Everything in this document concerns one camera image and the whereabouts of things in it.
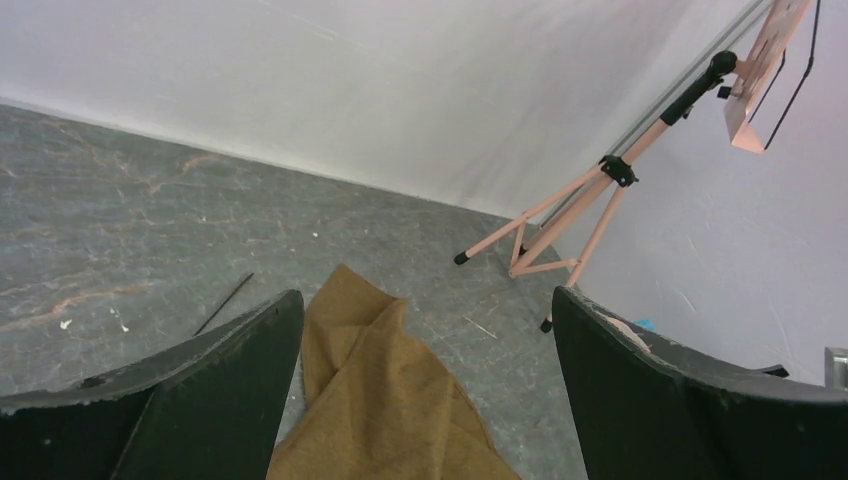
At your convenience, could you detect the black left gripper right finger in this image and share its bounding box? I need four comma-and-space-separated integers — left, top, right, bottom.
551, 287, 847, 479

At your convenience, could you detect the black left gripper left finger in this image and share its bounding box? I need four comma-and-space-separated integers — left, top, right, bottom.
1, 290, 305, 479

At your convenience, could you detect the black fork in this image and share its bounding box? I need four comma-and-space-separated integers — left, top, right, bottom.
192, 272, 255, 337

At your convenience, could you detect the brown cloth napkin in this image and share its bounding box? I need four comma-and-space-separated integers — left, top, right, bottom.
268, 265, 515, 479

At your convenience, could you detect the colourful toy block structure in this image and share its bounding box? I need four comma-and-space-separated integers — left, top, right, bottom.
635, 319, 656, 332

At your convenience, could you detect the pink music stand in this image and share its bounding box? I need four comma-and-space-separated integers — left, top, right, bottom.
453, 0, 823, 334

